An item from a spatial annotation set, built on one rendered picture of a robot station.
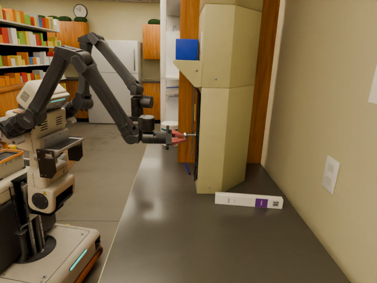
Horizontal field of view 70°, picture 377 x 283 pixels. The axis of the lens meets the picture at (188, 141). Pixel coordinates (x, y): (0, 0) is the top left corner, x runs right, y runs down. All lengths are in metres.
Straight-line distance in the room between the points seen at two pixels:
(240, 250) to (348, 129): 0.50
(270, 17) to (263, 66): 0.24
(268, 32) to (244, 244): 1.03
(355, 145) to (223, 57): 0.54
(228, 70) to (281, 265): 0.70
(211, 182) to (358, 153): 0.59
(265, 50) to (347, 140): 0.73
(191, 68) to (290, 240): 0.72
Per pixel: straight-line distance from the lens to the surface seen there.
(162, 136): 1.20
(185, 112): 1.47
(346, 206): 0.97
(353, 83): 0.95
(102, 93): 1.20
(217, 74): 1.08
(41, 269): 1.99
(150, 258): 0.89
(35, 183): 1.72
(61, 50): 1.22
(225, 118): 1.11
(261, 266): 0.90
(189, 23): 1.45
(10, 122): 1.47
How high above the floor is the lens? 1.53
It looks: 18 degrees down
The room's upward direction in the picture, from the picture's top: 2 degrees clockwise
